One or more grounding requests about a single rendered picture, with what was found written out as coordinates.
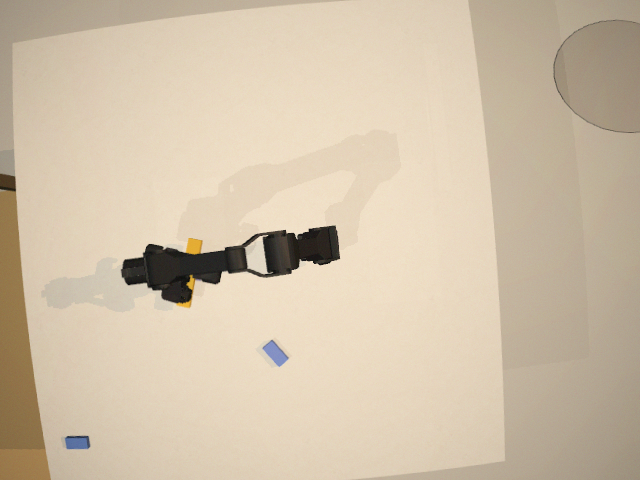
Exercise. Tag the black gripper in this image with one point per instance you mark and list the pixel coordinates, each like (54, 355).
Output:
(213, 278)

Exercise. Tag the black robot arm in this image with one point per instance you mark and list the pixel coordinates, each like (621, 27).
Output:
(165, 271)

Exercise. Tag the yellow bar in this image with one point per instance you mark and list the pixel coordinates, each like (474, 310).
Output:
(194, 246)

